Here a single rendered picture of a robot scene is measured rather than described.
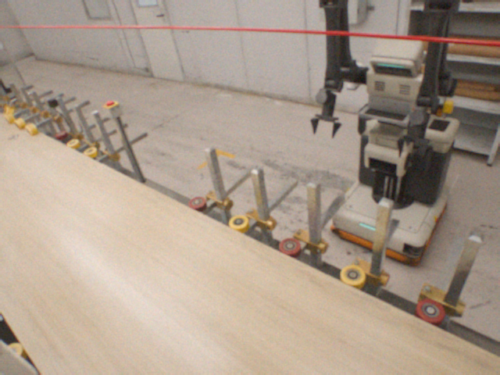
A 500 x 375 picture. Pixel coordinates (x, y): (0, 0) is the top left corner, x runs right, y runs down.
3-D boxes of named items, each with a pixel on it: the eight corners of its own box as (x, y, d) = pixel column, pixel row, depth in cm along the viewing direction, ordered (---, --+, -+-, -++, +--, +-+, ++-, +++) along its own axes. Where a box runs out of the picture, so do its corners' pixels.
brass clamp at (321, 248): (300, 235, 141) (300, 226, 138) (329, 248, 133) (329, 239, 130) (292, 244, 137) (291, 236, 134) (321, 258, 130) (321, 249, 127)
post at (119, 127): (142, 178, 212) (116, 113, 184) (147, 180, 209) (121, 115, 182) (137, 181, 209) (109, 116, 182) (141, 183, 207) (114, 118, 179)
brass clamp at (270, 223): (254, 215, 155) (252, 206, 151) (278, 225, 147) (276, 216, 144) (245, 223, 151) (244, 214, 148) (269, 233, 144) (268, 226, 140)
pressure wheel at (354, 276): (364, 303, 113) (366, 283, 106) (340, 303, 114) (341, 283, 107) (361, 283, 119) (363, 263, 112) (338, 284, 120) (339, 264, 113)
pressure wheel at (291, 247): (300, 274, 126) (298, 254, 119) (279, 271, 129) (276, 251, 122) (304, 258, 132) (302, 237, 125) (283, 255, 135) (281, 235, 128)
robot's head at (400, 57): (383, 50, 165) (376, 32, 153) (426, 54, 154) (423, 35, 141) (374, 76, 165) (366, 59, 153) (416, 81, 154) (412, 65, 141)
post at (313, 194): (315, 266, 145) (311, 177, 116) (322, 270, 143) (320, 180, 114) (310, 272, 143) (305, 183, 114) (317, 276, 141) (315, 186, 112)
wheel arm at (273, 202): (293, 184, 168) (292, 177, 165) (298, 186, 166) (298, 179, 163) (236, 239, 143) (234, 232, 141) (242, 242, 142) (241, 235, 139)
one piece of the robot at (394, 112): (366, 126, 187) (369, 90, 174) (416, 137, 172) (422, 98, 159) (354, 139, 178) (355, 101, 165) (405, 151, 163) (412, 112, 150)
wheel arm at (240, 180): (254, 169, 181) (252, 163, 179) (258, 171, 180) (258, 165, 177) (196, 218, 157) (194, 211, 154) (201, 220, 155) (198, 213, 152)
